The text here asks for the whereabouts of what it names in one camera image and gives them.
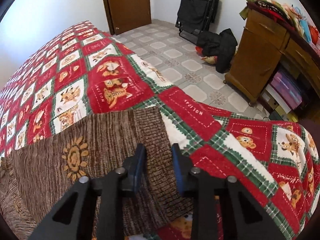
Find brown knitted sweater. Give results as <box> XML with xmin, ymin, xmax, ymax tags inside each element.
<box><xmin>1</xmin><ymin>107</ymin><xmax>193</xmax><ymax>239</ymax></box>

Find black clothes pile on floor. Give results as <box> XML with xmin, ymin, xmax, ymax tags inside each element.
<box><xmin>196</xmin><ymin>28</ymin><xmax>238</xmax><ymax>73</ymax></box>

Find clothes pile on desk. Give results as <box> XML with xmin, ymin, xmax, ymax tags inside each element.
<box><xmin>239</xmin><ymin>0</ymin><xmax>319</xmax><ymax>46</ymax></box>

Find purple boxes under desk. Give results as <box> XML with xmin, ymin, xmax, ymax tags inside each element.
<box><xmin>270</xmin><ymin>69</ymin><xmax>303</xmax><ymax>110</ymax></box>

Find red patchwork bear blanket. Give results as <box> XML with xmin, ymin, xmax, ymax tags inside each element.
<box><xmin>1</xmin><ymin>21</ymin><xmax>319</xmax><ymax>239</ymax></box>

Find brown wooden desk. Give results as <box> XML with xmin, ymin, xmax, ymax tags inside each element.
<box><xmin>224</xmin><ymin>8</ymin><xmax>320</xmax><ymax>120</ymax></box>

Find brown wooden door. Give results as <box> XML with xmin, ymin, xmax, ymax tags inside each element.
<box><xmin>103</xmin><ymin>0</ymin><xmax>151</xmax><ymax>35</ymax></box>

